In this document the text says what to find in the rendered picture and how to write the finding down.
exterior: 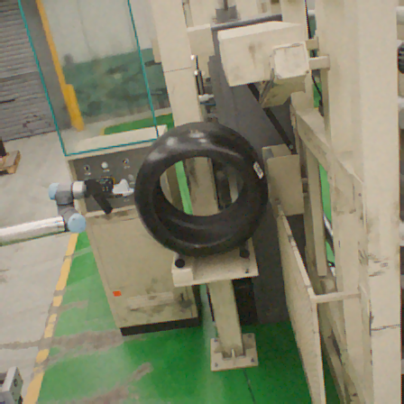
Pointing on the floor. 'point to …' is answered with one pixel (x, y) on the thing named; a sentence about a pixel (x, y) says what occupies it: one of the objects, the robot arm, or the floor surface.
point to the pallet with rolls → (9, 159)
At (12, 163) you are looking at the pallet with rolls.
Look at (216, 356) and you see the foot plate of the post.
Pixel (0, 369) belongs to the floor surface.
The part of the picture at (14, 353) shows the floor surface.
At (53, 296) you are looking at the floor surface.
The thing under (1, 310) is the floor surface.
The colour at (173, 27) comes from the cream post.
